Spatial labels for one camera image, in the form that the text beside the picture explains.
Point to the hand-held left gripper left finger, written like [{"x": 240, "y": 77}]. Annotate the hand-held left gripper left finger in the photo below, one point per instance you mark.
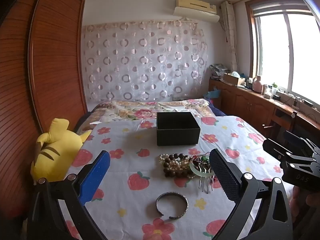
[{"x": 96, "y": 180}]

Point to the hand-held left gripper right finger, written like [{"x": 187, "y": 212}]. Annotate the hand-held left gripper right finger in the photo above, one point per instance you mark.
[{"x": 225, "y": 177}]

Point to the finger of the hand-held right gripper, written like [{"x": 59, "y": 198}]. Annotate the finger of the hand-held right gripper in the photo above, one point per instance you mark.
[
  {"x": 298, "y": 140},
  {"x": 276, "y": 148}
]

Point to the pale translucent bangle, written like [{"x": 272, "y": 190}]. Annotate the pale translucent bangle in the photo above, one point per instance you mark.
[{"x": 196, "y": 171}]

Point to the dark thin hairpin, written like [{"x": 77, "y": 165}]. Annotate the dark thin hairpin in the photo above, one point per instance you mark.
[{"x": 200, "y": 158}]

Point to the black square box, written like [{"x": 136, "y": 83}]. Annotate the black square box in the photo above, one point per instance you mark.
[{"x": 178, "y": 135}]

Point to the person's right hand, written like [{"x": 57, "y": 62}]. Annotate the person's right hand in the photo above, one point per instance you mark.
[{"x": 311, "y": 205}]

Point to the metal hair comb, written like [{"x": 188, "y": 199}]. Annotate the metal hair comb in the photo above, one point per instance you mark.
[{"x": 205, "y": 182}]

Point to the strawberry printed sheet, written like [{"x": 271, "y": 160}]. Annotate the strawberry printed sheet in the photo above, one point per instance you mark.
[{"x": 140, "y": 190}]

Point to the wooden cabinet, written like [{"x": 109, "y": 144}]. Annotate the wooden cabinet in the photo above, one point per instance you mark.
[{"x": 250, "y": 105}]

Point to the yellow plush toy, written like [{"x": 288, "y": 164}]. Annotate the yellow plush toy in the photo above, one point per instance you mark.
[{"x": 60, "y": 142}]

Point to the green capped bottle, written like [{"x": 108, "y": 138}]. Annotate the green capped bottle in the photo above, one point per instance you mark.
[{"x": 274, "y": 88}]

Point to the dark blue blanket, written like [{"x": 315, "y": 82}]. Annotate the dark blue blanket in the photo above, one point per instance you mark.
[{"x": 217, "y": 110}]

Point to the floral quilt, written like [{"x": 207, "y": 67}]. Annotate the floral quilt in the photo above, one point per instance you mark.
[{"x": 140, "y": 112}]

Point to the cardboard box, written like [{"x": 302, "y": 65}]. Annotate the cardboard box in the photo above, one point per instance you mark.
[{"x": 232, "y": 80}]

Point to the blue plastic bag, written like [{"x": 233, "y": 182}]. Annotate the blue plastic bag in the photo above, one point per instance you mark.
[{"x": 212, "y": 93}]

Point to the stack of magazines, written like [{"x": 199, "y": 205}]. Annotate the stack of magazines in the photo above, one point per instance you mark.
[{"x": 218, "y": 71}]

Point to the beige window curtain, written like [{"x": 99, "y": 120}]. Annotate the beige window curtain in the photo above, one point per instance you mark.
[{"x": 230, "y": 35}]

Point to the wooden wardrobe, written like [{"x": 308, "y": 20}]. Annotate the wooden wardrobe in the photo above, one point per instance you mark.
[{"x": 45, "y": 67}]

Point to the circle patterned sheer curtain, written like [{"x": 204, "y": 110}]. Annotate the circle patterned sheer curtain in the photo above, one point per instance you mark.
[{"x": 145, "y": 60}]

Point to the window with wooden frame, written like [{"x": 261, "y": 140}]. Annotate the window with wooden frame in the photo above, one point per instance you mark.
[{"x": 282, "y": 50}]

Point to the cream wall air conditioner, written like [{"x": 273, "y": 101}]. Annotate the cream wall air conditioner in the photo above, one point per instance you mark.
[{"x": 197, "y": 8}]

